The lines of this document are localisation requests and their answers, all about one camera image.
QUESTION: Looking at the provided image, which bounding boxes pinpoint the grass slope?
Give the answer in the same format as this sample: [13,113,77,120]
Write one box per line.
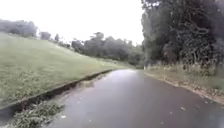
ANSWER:
[0,32,134,107]

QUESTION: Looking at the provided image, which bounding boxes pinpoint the concrete drainage kerb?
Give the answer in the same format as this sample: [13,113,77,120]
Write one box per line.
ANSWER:
[0,68,116,125]

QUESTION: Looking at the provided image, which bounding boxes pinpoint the wet dark asphalt path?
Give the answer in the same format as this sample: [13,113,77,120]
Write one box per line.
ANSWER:
[39,68,224,128]

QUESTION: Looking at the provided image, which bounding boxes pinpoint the grass verge with leaves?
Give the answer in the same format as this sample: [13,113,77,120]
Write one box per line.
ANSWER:
[143,65,224,105]

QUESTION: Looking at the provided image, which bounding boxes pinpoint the row of distant trees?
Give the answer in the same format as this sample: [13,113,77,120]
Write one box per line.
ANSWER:
[0,19,146,68]

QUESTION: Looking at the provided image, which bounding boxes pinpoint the dense dark wood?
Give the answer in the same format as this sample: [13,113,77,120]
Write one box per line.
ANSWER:
[140,0,224,76]

